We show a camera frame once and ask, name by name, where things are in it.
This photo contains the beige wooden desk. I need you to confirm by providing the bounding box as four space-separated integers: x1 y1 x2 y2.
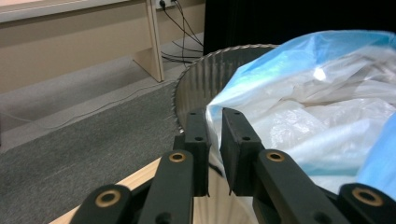
0 0 206 94

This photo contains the white wall socket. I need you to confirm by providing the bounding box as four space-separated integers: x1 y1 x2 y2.
154 0 177 9

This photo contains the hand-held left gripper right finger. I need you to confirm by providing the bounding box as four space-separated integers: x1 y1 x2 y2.
219 106 265 197

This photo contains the white blue-edged plastic trash bag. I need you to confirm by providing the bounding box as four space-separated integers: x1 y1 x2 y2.
205 30 396 224

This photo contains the grey ribbed trash bin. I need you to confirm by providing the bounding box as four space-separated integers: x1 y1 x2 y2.
171 44 279 134

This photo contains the black curtain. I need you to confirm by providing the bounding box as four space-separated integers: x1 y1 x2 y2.
204 0 396 57

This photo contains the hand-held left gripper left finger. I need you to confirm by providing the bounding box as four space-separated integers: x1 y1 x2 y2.
172 106 211 198

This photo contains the black socket cable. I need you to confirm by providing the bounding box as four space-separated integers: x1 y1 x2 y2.
161 40 205 65
162 0 205 48

